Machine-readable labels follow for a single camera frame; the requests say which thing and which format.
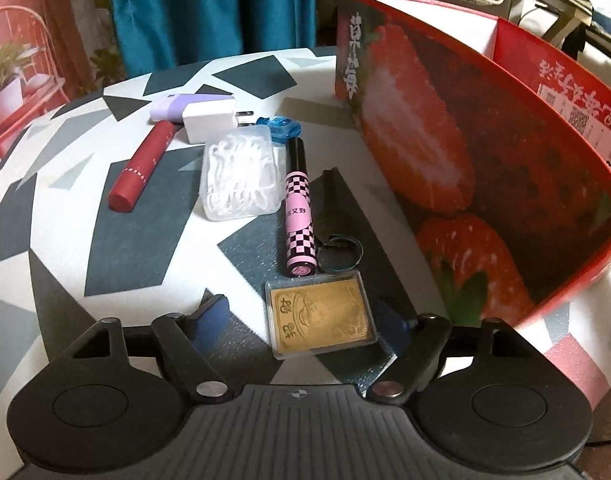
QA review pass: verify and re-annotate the white desk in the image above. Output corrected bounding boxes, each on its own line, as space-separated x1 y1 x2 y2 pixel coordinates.
507 0 611 48

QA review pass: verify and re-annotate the white charger plug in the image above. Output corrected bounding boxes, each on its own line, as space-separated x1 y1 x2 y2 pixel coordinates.
182 107 256 144

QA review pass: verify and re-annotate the clear box of floss picks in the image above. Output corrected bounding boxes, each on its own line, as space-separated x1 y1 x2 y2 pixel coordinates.
199 125 282 221

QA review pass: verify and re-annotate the geometric patterned tablecloth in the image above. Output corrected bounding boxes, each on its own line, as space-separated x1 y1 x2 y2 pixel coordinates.
0 48 611 479

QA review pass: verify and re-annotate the gold card in case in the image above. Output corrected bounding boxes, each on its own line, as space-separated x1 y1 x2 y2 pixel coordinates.
264 271 377 361

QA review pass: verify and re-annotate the black key ring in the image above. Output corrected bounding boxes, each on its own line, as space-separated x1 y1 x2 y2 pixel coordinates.
316 234 365 276

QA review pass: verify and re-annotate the lilac cylinder tube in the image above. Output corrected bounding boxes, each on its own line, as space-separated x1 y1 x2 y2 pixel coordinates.
149 93 233 124

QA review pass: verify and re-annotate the red strawberry cardboard box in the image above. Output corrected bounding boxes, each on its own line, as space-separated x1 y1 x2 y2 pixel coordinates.
335 0 611 326

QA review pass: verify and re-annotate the red lipstick tube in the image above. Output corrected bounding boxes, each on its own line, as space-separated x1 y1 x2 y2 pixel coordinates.
108 120 180 212

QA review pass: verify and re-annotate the pink checkered black pen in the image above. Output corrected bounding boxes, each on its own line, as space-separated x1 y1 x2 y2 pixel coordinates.
285 136 317 278

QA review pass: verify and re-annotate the teal curtain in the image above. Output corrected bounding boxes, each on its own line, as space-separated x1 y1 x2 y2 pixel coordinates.
112 0 316 77

